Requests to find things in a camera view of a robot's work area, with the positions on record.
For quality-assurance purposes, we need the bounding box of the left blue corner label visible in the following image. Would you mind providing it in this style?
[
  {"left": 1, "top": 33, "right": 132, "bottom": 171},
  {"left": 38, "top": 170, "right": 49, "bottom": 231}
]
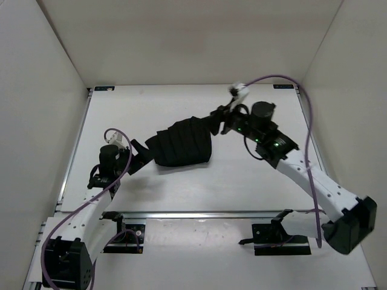
[{"left": 94, "top": 86, "right": 115, "bottom": 91}]

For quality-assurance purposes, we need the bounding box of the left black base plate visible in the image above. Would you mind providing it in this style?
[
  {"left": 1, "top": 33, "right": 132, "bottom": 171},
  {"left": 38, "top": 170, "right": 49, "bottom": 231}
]
[{"left": 103, "top": 219, "right": 146, "bottom": 254}]

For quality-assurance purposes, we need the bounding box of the aluminium front rail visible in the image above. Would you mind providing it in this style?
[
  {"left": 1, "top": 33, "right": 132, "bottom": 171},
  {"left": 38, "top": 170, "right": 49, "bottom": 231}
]
[{"left": 57, "top": 210, "right": 327, "bottom": 221}]

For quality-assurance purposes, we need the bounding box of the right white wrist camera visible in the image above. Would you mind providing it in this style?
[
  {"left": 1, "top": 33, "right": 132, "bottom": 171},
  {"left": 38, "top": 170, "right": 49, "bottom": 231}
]
[{"left": 228, "top": 83, "right": 250, "bottom": 111}]

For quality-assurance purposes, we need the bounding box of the right blue corner label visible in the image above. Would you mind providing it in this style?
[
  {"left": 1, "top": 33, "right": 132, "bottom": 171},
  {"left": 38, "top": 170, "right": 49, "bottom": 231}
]
[{"left": 273, "top": 84, "right": 294, "bottom": 89}]

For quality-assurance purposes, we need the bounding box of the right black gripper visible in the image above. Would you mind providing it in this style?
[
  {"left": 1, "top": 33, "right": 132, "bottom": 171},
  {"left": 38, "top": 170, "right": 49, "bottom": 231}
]
[{"left": 200, "top": 99, "right": 261, "bottom": 144}]

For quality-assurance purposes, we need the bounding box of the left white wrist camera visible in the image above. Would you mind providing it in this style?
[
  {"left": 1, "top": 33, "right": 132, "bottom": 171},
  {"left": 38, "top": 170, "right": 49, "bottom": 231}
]
[{"left": 105, "top": 131, "right": 126, "bottom": 149}]

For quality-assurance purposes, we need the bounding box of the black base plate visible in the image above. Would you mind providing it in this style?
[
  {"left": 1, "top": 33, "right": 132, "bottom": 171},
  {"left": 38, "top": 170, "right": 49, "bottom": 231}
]
[
  {"left": 238, "top": 209, "right": 311, "bottom": 256},
  {"left": 103, "top": 219, "right": 146, "bottom": 254}
]

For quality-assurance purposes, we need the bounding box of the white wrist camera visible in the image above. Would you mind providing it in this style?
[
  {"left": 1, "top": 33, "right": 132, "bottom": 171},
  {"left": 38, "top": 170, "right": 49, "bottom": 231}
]
[
  {"left": 105, "top": 131, "right": 126, "bottom": 149},
  {"left": 228, "top": 83, "right": 250, "bottom": 111}
]

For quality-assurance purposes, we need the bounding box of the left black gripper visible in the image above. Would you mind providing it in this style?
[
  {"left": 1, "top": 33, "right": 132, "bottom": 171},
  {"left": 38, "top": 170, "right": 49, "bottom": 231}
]
[{"left": 116, "top": 137, "right": 158, "bottom": 174}]

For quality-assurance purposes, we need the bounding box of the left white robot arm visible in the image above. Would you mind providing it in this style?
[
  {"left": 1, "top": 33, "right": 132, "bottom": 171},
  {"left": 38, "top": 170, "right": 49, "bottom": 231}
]
[{"left": 41, "top": 140, "right": 154, "bottom": 289}]

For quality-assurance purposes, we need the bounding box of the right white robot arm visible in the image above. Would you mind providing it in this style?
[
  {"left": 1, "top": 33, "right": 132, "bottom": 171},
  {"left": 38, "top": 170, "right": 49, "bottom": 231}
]
[{"left": 208, "top": 101, "right": 377, "bottom": 255}]

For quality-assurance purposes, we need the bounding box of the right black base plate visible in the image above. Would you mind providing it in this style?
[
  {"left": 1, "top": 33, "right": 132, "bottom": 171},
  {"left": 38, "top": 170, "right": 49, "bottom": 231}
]
[{"left": 238, "top": 209, "right": 311, "bottom": 256}]

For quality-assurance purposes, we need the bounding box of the black pleated skirt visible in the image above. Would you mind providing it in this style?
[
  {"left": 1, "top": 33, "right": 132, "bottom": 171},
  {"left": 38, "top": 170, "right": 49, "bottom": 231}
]
[{"left": 145, "top": 116, "right": 221, "bottom": 167}]

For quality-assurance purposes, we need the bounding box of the blue corner label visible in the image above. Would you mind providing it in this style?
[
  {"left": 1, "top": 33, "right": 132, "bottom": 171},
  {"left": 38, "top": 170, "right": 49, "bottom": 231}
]
[
  {"left": 273, "top": 84, "right": 294, "bottom": 89},
  {"left": 94, "top": 86, "right": 115, "bottom": 91}
]

